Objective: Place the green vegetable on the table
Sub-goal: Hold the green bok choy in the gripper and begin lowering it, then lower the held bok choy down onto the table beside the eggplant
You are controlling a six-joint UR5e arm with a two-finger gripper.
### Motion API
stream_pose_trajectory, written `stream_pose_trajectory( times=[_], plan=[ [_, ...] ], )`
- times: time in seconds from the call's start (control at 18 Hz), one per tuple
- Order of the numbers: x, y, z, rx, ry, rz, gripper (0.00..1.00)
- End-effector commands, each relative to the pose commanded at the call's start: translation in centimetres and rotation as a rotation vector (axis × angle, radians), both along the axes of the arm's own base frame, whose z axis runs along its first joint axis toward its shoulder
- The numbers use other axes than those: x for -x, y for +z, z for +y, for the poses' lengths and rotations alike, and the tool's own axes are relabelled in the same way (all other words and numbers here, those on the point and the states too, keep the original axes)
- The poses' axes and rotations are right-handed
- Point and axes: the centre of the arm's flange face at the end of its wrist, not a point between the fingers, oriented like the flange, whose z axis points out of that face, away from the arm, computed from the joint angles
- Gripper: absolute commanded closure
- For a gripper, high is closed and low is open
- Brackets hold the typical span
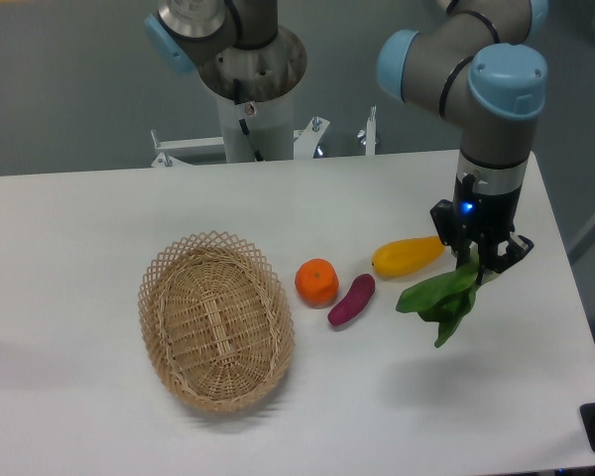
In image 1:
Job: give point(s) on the woven wicker basket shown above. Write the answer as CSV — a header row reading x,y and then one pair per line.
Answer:
x,y
216,322

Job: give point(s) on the yellow mango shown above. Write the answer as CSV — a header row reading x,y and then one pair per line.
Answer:
x,y
404,257

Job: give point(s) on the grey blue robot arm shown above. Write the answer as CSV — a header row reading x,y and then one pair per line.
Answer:
x,y
475,72

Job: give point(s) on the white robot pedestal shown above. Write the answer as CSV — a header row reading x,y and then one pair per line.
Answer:
x,y
254,93

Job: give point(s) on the orange tangerine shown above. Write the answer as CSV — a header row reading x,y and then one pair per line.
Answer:
x,y
317,283

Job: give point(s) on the purple sweet potato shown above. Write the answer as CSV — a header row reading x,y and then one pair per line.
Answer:
x,y
359,295

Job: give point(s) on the green leafy vegetable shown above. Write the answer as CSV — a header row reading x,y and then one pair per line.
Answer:
x,y
445,299

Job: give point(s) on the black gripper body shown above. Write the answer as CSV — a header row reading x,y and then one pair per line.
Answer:
x,y
483,208

